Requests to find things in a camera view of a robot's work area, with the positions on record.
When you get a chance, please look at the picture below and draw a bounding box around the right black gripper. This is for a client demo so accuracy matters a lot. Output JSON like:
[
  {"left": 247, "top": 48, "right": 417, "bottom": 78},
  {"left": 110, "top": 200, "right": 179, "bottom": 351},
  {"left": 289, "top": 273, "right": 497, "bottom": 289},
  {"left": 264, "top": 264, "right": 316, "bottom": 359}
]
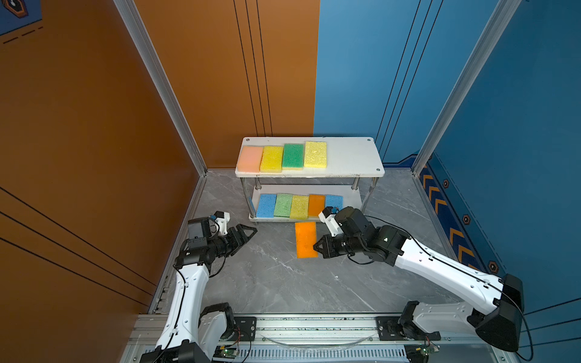
[{"left": 309, "top": 232, "right": 366, "bottom": 259}]

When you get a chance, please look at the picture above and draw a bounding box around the orange sponge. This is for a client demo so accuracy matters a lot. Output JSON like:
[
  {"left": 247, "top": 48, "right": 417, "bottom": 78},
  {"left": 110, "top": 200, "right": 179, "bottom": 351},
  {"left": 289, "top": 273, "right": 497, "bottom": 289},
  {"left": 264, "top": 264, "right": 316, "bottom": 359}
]
[
  {"left": 295, "top": 222, "right": 319, "bottom": 259},
  {"left": 308, "top": 195, "right": 326, "bottom": 218}
]

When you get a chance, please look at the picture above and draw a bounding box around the blue sponge row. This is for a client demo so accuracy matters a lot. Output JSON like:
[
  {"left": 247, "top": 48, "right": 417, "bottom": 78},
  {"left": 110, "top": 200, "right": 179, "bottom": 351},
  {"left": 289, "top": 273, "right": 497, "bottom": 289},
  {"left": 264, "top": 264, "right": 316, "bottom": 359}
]
[
  {"left": 325, "top": 195, "right": 343, "bottom": 211},
  {"left": 257, "top": 194, "right": 277, "bottom": 219}
]

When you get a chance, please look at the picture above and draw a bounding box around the pale yellow sponge row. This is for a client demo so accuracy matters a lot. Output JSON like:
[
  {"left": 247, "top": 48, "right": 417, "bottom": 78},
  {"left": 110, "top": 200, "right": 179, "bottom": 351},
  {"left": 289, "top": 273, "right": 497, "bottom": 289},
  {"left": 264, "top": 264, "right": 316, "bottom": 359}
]
[{"left": 289, "top": 195, "right": 310, "bottom": 220}]

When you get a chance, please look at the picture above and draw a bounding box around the light green sponge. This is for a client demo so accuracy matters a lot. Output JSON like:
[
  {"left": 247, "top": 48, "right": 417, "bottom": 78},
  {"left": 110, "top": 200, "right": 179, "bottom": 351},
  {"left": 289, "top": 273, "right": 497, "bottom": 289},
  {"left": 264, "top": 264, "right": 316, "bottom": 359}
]
[{"left": 274, "top": 194, "right": 293, "bottom": 218}]

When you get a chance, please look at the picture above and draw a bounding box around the pink sponge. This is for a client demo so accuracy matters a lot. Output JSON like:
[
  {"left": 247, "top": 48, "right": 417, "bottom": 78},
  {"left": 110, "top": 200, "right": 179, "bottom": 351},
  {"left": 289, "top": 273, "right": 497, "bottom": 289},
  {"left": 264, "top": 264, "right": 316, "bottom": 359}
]
[{"left": 236, "top": 145, "right": 263, "bottom": 174}]

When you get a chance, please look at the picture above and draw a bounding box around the bright yellow sponge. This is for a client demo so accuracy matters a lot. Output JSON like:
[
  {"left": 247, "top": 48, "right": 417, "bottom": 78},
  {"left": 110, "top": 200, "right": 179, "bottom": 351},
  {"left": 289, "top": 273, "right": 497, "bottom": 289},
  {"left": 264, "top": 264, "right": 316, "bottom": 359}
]
[{"left": 260, "top": 146, "right": 284, "bottom": 173}]

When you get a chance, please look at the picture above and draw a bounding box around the dark green sponge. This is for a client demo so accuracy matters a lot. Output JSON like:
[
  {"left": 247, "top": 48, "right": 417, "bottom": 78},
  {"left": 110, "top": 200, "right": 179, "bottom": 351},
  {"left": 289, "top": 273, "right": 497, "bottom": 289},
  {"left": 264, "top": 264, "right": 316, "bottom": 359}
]
[{"left": 282, "top": 144, "right": 304, "bottom": 170}]

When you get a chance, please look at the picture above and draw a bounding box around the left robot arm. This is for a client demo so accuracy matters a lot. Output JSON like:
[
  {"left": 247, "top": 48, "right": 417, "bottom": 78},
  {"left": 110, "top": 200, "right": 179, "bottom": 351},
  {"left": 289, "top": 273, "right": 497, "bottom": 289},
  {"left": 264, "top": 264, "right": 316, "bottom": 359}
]
[{"left": 140, "top": 211, "right": 257, "bottom": 362}]

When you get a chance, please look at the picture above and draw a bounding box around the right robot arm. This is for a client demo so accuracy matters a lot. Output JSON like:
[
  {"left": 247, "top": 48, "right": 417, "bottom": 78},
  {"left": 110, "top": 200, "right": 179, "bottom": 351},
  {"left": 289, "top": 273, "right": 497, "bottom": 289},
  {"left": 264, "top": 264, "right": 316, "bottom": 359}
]
[{"left": 313, "top": 207, "right": 527, "bottom": 352}]

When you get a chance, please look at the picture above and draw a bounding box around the white two-tier shelf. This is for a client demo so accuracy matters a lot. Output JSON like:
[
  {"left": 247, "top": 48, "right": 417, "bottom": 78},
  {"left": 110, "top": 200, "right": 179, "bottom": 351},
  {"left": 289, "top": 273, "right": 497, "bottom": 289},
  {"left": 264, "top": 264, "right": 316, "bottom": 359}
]
[{"left": 235, "top": 136, "right": 385, "bottom": 222}]

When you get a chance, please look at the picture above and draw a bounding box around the green circuit board left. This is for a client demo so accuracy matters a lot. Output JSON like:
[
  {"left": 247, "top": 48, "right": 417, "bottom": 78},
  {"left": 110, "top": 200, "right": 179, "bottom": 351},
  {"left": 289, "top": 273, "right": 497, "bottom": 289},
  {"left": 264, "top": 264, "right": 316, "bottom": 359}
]
[{"left": 213, "top": 346, "right": 239, "bottom": 359}]

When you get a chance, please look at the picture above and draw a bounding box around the circuit board right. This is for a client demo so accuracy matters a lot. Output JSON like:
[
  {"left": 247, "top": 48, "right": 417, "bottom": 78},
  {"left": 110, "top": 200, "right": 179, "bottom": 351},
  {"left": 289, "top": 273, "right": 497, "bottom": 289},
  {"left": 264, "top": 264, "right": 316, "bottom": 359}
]
[{"left": 404, "top": 345, "right": 440, "bottom": 363}]

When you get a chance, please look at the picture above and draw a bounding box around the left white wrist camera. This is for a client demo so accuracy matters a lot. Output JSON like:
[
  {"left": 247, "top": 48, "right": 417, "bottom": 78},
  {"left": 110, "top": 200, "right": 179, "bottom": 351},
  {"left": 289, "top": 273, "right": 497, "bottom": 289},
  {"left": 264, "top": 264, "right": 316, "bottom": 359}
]
[{"left": 210, "top": 211, "right": 230, "bottom": 237}]

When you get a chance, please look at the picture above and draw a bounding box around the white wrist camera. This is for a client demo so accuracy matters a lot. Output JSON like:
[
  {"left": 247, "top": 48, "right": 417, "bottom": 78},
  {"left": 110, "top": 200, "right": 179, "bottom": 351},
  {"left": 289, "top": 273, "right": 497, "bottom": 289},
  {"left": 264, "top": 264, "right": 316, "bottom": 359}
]
[
  {"left": 210, "top": 211, "right": 230, "bottom": 237},
  {"left": 319, "top": 207, "right": 343, "bottom": 237}
]

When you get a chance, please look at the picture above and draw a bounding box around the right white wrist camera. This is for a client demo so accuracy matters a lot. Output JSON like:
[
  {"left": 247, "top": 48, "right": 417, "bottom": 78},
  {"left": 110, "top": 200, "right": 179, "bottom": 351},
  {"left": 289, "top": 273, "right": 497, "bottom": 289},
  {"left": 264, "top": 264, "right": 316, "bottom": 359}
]
[{"left": 319, "top": 207, "right": 343, "bottom": 237}]

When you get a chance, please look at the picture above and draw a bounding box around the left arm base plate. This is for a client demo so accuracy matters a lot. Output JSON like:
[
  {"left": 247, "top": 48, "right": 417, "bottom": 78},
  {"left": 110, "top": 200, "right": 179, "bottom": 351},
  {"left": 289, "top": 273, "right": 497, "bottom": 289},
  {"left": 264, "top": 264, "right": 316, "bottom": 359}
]
[{"left": 221, "top": 316, "right": 257, "bottom": 342}]

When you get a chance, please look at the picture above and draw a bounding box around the aluminium front rail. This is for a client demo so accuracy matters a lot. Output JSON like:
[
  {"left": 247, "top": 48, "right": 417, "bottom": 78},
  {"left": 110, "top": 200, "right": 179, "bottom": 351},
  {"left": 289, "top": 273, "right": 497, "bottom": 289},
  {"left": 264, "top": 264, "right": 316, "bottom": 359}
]
[{"left": 120, "top": 312, "right": 518, "bottom": 363}]

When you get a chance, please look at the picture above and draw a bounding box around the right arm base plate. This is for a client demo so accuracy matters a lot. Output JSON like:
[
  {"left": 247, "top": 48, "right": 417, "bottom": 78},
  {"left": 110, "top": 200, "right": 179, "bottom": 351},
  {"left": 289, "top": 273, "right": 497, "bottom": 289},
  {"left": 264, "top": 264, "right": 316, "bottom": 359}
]
[{"left": 375, "top": 316, "right": 442, "bottom": 341}]

